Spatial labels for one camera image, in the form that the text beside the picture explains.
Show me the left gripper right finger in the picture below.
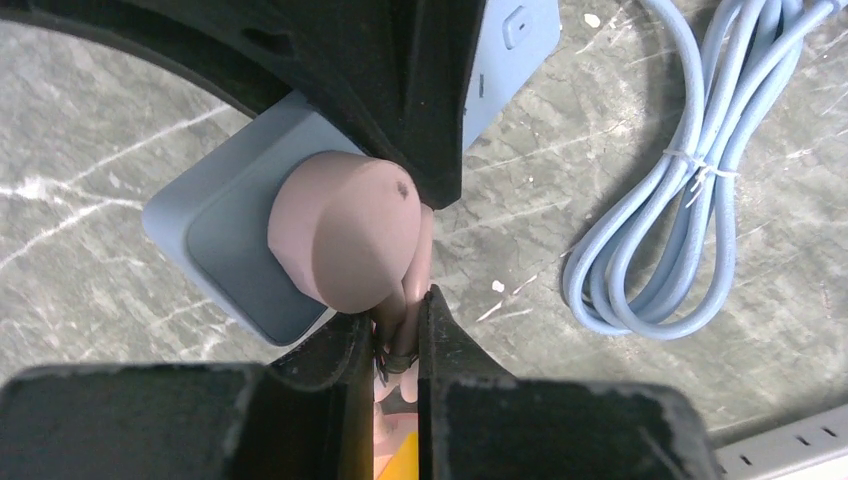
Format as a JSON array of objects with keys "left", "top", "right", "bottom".
[{"left": 418, "top": 286, "right": 722, "bottom": 479}]

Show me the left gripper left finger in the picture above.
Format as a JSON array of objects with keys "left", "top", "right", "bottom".
[{"left": 1, "top": 314, "right": 373, "bottom": 479}]

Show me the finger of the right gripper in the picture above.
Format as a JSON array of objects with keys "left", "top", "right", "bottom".
[{"left": 1, "top": 0, "right": 485, "bottom": 209}]

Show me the yellow plug adapter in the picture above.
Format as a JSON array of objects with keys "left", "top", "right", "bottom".
[{"left": 377, "top": 432, "right": 420, "bottom": 480}]

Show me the pink round plug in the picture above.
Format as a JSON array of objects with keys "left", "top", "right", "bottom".
[{"left": 266, "top": 150, "right": 425, "bottom": 315}]

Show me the blue power strip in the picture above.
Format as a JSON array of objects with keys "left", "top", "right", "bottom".
[{"left": 142, "top": 1, "right": 561, "bottom": 346}]

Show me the light blue cable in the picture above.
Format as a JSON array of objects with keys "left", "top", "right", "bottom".
[{"left": 561, "top": 0, "right": 848, "bottom": 343}]

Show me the white power strip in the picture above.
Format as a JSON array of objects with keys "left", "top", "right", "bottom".
[{"left": 716, "top": 405, "right": 847, "bottom": 479}]

